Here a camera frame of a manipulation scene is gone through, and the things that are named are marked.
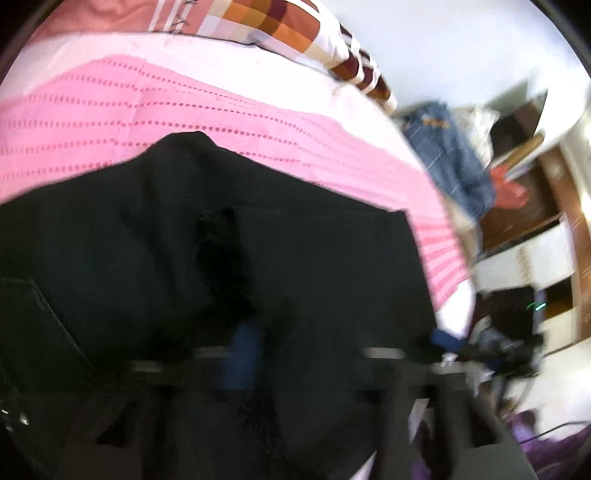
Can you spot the checkered brown white pillow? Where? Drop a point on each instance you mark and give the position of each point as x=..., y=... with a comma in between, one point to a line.
x=277, y=27

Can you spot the black pants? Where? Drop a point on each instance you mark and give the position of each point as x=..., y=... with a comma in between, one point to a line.
x=138, y=258

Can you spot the red cloth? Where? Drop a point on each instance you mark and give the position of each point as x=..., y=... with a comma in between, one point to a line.
x=508, y=189

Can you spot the wooden shelf unit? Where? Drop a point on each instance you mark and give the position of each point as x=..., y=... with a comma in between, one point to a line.
x=545, y=203

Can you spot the white cloth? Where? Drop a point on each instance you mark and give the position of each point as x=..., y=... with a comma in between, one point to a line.
x=480, y=129

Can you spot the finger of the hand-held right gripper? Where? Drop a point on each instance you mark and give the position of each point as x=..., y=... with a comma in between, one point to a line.
x=447, y=340

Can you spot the purple cloth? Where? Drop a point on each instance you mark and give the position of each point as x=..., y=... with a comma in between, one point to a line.
x=549, y=447

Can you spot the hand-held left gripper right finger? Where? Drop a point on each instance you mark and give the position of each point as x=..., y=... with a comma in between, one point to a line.
x=406, y=392

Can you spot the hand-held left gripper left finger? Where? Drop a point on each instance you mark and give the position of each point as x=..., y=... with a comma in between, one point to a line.
x=244, y=357

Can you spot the pink patterned bed sheet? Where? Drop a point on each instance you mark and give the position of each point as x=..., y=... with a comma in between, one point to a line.
x=92, y=106

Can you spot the blue denim jeans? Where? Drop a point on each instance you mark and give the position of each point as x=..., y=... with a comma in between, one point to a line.
x=452, y=157

